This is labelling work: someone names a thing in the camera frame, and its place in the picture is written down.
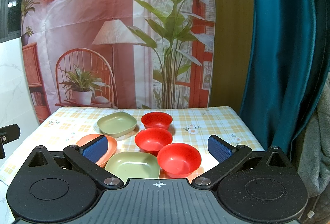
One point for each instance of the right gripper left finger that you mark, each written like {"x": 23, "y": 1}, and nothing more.
{"x": 83, "y": 160}

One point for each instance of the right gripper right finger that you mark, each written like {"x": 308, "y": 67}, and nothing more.
{"x": 230, "y": 159}

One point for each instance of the green plate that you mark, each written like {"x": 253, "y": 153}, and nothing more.
{"x": 128, "y": 164}
{"x": 117, "y": 124}

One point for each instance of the red bowl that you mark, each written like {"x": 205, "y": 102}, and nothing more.
{"x": 157, "y": 120}
{"x": 152, "y": 140}
{"x": 179, "y": 160}

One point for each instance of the orange plate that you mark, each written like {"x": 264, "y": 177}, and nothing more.
{"x": 112, "y": 147}

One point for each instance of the checkered floral tablecloth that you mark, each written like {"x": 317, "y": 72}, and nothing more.
{"x": 192, "y": 126}

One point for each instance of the grey fleece garment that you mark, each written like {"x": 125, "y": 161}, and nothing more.
{"x": 313, "y": 165}

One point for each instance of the teal curtain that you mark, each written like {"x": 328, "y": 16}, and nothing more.
{"x": 288, "y": 67}

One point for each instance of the printed room backdrop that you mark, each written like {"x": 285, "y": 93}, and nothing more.
{"x": 142, "y": 54}

